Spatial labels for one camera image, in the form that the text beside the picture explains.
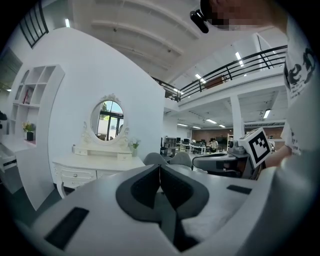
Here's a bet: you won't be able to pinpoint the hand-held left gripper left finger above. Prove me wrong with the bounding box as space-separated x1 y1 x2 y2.
115 163 176 245

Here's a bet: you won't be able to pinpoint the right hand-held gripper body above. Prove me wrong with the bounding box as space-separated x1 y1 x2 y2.
192 126 276 180

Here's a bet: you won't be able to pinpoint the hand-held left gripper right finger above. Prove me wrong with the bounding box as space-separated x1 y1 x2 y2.
159 163 210 221

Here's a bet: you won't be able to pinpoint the white dressing table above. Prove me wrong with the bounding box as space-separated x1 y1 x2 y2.
51 93 146 200

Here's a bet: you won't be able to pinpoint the white dressing table drawer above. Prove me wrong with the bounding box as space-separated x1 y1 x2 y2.
60 167 98 181

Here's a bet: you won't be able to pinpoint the person's right forearm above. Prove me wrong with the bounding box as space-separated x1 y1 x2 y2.
264 144 292 169

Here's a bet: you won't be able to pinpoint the grey chair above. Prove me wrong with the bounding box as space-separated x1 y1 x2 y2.
143 152 170 167
169 151 194 171

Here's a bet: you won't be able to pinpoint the white pillar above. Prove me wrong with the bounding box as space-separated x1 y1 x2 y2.
229 95 245 152

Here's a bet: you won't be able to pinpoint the white vase with flowers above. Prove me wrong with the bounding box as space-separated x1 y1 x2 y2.
129 136 142 158

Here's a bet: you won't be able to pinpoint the white office desks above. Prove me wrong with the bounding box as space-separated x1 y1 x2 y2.
175 139 208 155

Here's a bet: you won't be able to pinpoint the black office chair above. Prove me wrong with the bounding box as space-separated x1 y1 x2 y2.
159 136 168 156

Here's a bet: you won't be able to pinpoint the grey shelf unit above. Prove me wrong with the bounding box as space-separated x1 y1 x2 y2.
164 137 178 156

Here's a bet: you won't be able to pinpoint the person's white printed shirt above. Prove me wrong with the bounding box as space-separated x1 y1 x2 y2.
239 14 320 256

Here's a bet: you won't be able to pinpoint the brown cardboard boxes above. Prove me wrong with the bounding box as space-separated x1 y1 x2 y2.
203 75 229 90

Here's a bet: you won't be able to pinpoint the black mezzanine railing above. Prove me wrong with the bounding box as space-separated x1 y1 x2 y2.
151 45 289 103

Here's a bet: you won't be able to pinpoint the yellow flowers in black pot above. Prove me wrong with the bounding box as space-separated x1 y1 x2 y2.
21 121 37 142

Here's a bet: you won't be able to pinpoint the white desk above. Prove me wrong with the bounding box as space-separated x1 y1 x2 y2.
0 134 36 154

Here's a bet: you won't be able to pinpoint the white bookshelf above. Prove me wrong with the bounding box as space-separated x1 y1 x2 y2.
8 64 66 146

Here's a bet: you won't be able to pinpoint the oval mirror with white frame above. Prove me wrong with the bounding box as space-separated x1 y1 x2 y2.
89 93 125 143

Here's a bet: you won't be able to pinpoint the black head-worn camera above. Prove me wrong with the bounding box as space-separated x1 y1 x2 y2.
189 8 210 35

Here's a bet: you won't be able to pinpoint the white drawer with black handle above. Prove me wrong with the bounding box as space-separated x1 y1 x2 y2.
0 143 18 174

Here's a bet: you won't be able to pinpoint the black window frame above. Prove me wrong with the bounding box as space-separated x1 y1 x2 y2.
19 0 50 49

